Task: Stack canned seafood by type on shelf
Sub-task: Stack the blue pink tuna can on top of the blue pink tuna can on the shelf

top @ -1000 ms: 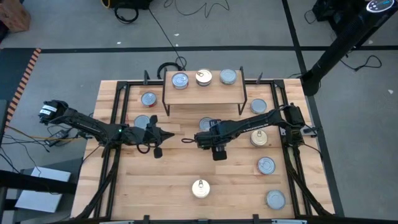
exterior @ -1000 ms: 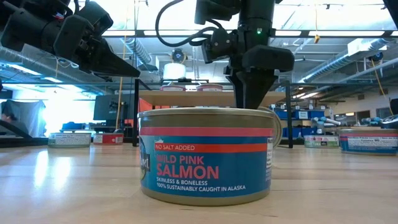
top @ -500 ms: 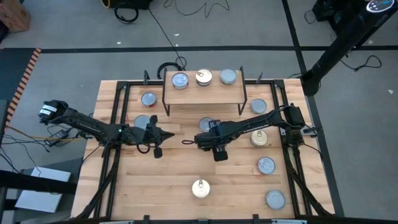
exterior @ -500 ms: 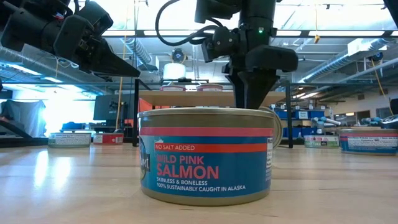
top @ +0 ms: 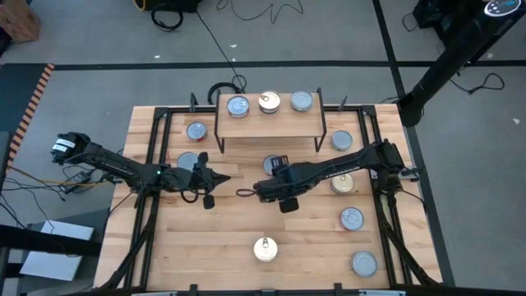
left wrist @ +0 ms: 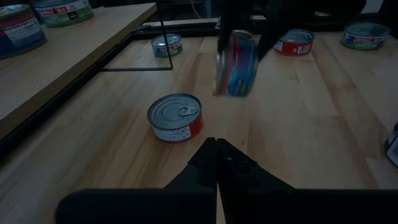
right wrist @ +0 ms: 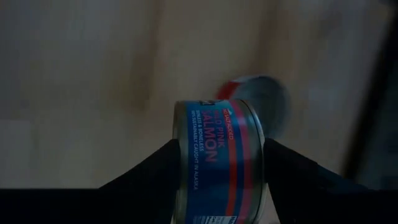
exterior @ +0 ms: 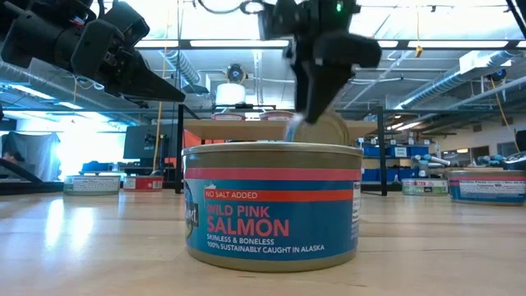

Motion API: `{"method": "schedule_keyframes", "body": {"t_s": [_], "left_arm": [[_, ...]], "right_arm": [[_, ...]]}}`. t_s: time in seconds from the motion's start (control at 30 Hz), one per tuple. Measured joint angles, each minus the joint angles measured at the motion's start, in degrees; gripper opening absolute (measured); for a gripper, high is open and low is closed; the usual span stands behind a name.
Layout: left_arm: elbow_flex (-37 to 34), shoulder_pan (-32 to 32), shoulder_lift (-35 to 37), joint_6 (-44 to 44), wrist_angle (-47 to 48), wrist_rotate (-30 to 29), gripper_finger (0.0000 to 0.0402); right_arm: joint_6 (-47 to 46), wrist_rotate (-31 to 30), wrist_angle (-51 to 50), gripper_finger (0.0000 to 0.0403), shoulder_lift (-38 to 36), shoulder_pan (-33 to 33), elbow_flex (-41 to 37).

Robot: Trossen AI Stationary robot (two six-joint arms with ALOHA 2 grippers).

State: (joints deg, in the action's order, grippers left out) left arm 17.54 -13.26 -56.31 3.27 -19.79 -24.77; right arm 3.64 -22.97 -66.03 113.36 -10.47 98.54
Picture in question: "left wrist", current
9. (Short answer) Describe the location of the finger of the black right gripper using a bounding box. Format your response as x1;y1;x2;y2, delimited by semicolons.
256;27;282;62
217;15;233;55

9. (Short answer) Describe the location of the wooden shelf with black legs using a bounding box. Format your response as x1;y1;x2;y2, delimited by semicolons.
0;0;174;141

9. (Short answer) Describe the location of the blue Wild Planet salmon can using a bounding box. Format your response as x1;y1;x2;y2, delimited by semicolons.
0;4;49;60
213;29;259;98
384;121;398;169

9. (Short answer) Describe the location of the red labelled seafood can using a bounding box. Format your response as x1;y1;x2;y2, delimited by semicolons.
146;92;205;144
273;28;315;57

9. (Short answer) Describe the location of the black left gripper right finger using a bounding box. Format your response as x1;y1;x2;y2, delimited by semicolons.
217;138;295;192

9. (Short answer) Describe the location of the red label can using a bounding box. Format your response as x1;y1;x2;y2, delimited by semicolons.
150;33;183;58

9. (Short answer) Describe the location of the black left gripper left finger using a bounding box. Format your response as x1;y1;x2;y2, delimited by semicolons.
164;138;218;190

